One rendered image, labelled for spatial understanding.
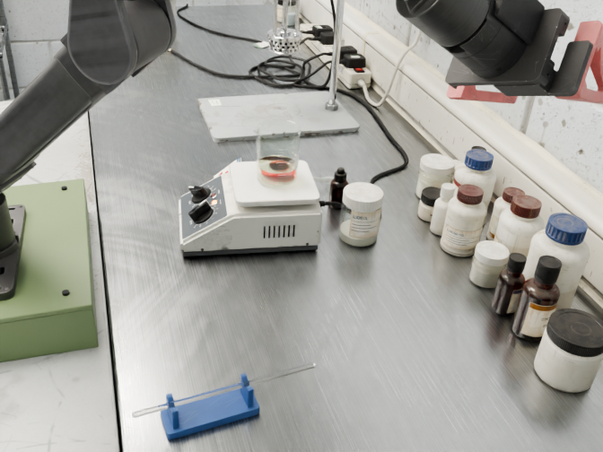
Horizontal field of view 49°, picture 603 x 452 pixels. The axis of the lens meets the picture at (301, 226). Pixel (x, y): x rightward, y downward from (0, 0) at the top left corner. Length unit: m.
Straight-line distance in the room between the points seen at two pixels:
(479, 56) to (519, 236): 0.42
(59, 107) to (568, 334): 0.59
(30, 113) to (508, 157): 0.72
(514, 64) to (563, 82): 0.04
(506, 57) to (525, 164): 0.51
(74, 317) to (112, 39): 0.33
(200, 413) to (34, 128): 0.34
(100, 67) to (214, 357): 0.36
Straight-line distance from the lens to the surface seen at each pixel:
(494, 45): 0.58
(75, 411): 0.76
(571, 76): 0.59
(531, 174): 1.07
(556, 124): 1.09
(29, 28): 3.39
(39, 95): 0.71
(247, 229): 0.92
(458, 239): 0.99
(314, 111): 1.40
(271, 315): 0.85
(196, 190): 0.99
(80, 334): 0.81
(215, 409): 0.73
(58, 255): 0.87
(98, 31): 0.62
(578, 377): 0.82
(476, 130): 1.19
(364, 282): 0.92
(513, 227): 0.95
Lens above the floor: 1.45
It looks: 33 degrees down
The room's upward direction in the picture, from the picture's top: 4 degrees clockwise
